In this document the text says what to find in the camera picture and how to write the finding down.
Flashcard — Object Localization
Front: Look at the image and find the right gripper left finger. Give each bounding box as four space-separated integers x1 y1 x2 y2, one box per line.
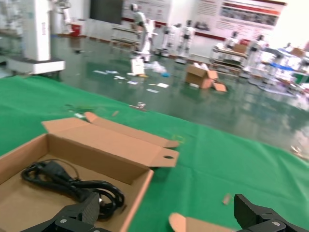
22 192 101 232

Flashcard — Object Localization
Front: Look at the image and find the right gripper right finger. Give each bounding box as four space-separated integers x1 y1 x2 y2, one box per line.
233 193 309 232

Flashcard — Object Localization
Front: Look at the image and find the black power cable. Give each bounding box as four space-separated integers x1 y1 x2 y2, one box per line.
21 161 126 221

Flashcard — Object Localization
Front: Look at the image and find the cardboard box with round holes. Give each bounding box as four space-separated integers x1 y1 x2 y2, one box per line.
0 111 181 232

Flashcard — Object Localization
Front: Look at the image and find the open cardboard box on floor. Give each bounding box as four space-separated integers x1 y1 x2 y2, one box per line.
184 62 228 93

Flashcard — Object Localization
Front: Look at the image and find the green table cloth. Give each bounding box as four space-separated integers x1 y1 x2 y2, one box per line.
0 75 309 232

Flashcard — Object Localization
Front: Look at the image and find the green leafy scrap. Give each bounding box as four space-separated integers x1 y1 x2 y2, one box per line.
63 103 98 115

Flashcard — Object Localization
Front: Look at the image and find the metal shelf cart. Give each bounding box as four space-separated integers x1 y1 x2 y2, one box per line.
209 45 250 73

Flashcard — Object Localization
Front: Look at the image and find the white paper bag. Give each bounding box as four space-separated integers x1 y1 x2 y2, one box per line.
129 58 146 77

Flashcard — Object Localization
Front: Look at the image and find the clear plastic bag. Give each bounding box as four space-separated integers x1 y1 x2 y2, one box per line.
144 60 168 73

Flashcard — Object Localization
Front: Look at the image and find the white machine column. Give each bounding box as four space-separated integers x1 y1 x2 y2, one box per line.
8 0 66 76

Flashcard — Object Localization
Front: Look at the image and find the red bin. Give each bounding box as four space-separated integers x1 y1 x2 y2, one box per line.
70 20 84 37

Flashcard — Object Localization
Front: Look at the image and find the white humanoid robot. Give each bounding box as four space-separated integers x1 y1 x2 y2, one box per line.
129 3 158 62

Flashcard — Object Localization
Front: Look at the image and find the cardboard box holding cable pile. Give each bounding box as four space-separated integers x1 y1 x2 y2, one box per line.
168 212 239 232

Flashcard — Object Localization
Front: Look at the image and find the red white wall poster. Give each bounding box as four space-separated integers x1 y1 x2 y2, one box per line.
195 0 282 31

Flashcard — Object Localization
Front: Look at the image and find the black wall screen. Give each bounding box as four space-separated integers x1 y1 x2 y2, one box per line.
90 0 124 25

